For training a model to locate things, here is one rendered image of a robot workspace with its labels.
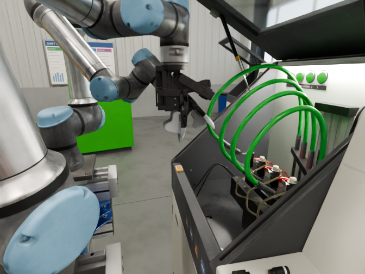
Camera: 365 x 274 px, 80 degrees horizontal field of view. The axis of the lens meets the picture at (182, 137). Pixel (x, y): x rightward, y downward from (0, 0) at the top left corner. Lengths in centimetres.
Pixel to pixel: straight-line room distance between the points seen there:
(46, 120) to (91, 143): 315
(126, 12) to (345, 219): 60
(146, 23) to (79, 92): 57
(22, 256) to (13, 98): 16
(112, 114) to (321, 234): 363
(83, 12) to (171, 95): 25
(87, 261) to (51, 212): 33
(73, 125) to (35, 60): 652
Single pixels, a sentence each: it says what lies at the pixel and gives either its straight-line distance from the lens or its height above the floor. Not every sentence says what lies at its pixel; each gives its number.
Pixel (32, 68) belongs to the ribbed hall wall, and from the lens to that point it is 739.
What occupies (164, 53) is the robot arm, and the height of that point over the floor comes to 144.
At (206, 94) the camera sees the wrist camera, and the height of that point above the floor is 134.
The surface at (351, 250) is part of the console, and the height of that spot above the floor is 107.
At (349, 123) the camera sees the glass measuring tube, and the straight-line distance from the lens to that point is 90.
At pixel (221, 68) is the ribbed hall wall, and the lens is 798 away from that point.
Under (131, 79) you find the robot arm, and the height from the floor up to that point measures 137.
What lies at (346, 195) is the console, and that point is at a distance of 58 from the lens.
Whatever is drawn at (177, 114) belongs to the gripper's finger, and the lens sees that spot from 59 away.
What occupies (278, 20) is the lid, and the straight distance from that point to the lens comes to 99.
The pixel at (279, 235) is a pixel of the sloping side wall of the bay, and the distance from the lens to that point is 60.
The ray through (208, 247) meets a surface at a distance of 65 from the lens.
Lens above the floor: 140
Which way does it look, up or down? 17 degrees down
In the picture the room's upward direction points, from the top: straight up
